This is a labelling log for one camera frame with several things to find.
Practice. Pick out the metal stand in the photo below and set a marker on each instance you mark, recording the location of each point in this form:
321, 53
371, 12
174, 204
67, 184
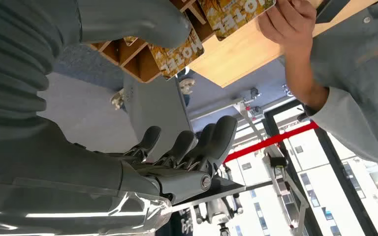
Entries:
280, 169

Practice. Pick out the black window frame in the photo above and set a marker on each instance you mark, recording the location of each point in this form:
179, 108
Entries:
335, 169

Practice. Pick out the grey panel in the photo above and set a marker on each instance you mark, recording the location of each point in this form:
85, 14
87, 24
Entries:
156, 110

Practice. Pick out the silver humanoid robot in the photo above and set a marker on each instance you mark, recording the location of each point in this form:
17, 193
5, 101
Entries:
218, 213

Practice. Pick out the wooden card holder rack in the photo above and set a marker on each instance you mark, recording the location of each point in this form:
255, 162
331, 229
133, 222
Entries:
136, 62

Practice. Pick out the clear plastic cover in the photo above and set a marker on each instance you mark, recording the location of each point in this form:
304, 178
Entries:
78, 215

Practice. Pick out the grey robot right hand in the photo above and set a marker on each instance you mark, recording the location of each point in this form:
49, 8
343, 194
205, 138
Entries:
62, 163

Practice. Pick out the red bar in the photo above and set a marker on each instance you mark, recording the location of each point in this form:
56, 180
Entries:
270, 140

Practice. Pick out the person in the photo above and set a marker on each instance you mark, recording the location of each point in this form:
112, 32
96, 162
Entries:
362, 81

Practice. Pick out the ribbed grey right arm sleeve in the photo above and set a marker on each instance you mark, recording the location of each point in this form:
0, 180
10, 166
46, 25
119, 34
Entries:
13, 65

